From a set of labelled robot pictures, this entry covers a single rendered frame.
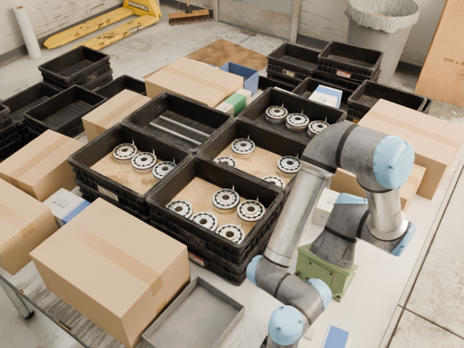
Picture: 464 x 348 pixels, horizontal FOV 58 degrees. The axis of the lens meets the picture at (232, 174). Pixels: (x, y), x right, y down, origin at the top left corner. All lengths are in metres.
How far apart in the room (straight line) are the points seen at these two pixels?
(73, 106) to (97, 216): 1.47
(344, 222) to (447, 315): 1.22
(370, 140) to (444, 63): 3.06
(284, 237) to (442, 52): 3.14
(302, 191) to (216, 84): 1.18
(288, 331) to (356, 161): 0.41
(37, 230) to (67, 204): 0.16
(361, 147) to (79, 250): 0.92
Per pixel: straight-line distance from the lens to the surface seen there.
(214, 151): 1.77
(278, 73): 3.34
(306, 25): 4.63
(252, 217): 1.51
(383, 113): 2.05
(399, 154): 1.00
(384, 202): 1.16
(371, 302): 1.57
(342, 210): 1.42
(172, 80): 2.20
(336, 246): 1.42
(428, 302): 2.53
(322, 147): 1.05
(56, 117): 2.84
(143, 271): 1.35
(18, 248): 1.68
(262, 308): 1.49
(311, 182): 1.07
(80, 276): 1.39
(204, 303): 1.49
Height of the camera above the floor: 1.99
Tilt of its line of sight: 42 degrees down
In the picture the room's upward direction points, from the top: straight up
